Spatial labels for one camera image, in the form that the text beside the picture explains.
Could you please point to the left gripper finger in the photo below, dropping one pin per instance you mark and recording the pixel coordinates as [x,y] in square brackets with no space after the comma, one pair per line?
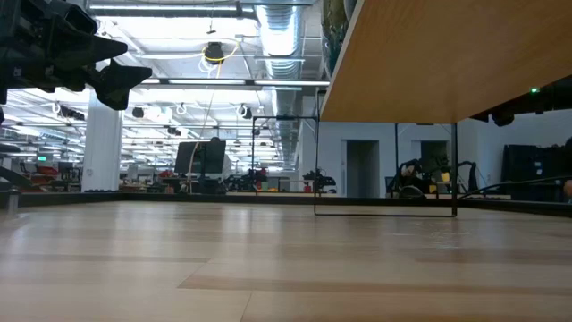
[98,48]
[118,85]

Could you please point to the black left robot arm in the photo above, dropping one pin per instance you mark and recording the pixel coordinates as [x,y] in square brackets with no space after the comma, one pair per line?
[2,53]

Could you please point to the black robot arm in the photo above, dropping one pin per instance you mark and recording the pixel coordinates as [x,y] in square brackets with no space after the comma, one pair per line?
[424,176]

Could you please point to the white pillar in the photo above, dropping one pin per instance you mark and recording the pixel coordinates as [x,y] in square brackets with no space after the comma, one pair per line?
[103,147]

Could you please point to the black monitor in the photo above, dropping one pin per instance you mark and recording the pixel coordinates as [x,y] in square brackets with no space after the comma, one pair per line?
[201,157]

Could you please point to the black cabinet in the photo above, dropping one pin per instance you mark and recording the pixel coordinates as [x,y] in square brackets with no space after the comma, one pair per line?
[532,172]

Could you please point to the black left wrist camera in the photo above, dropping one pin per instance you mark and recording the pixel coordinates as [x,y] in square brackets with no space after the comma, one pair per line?
[78,18]

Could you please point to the black overhead camera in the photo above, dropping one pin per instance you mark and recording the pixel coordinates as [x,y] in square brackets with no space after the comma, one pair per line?
[214,52]

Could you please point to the black aluminium table frame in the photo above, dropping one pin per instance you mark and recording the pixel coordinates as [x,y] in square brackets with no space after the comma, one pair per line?
[134,197]

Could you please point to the black metal stand frame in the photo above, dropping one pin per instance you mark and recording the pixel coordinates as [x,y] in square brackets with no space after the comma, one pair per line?
[277,118]

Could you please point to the silver ventilation duct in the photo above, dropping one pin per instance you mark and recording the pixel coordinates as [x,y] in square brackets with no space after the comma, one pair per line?
[283,44]

